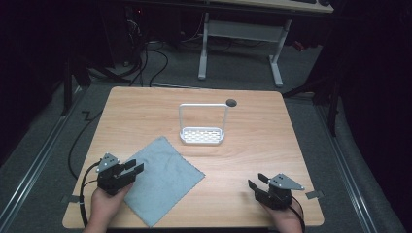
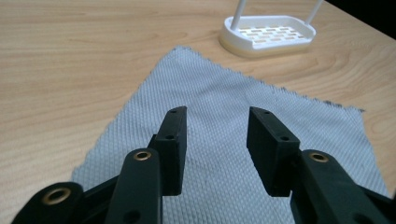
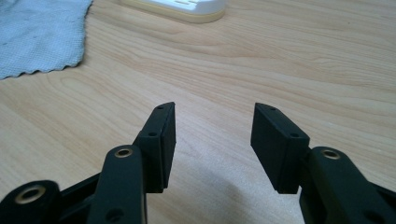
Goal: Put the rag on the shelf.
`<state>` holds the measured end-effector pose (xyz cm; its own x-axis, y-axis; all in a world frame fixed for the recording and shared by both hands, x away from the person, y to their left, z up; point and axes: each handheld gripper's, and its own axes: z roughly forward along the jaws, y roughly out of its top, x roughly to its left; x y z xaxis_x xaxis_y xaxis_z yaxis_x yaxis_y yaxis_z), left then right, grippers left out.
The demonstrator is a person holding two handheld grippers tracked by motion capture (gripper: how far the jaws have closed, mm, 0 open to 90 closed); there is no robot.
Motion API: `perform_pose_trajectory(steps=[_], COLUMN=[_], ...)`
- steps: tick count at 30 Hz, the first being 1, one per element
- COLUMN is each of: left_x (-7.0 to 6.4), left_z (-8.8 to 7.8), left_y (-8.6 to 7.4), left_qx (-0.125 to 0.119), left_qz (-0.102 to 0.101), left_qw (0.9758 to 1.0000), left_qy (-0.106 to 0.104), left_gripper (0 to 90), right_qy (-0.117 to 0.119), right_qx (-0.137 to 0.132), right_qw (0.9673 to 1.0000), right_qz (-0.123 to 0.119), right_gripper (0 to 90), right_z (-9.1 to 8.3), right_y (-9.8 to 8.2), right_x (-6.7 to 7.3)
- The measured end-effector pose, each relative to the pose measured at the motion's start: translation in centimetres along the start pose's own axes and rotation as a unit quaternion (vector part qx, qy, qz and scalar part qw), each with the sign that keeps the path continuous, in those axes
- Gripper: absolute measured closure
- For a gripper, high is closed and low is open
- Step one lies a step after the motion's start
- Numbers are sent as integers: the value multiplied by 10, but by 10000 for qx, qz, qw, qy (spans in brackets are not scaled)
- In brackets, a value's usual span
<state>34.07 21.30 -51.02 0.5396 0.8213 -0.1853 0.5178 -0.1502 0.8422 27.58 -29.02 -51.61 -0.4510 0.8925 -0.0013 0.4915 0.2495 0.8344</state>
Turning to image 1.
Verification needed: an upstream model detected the metal floor rail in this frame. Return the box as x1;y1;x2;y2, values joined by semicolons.
0;86;86;224
315;104;380;233

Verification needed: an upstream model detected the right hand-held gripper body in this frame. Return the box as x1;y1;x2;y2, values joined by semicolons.
253;173;306;211

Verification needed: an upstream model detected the white rack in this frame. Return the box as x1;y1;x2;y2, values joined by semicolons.
178;102;229;147

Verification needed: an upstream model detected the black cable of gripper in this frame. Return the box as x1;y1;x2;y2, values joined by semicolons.
79;160;102;228
288;195;306;233

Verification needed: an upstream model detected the white-legged desk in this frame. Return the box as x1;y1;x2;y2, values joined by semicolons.
197;0;335;88

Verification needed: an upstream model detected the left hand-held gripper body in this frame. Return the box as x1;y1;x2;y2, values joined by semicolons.
94;152;136;196

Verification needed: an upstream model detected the grey tape piece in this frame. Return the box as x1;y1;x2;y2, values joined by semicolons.
305;190;325;200
59;194;81;204

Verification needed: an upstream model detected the grey cloth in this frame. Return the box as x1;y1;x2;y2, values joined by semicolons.
121;135;206;228

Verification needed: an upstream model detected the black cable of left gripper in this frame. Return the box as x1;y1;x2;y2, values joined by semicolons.
79;160;102;228

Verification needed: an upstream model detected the black floor cable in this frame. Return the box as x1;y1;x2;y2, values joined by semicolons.
67;110;104;181

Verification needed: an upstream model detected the bundle of black cables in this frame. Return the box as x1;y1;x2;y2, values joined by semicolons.
120;18;170;88

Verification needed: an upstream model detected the person's right hand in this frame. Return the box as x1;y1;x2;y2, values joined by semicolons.
261;199;305;233

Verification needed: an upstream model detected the dark metal stand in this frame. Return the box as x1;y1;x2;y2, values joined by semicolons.
282;57;345;138
60;54;93;117

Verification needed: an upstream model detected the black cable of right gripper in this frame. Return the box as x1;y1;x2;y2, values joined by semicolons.
288;195;306;233

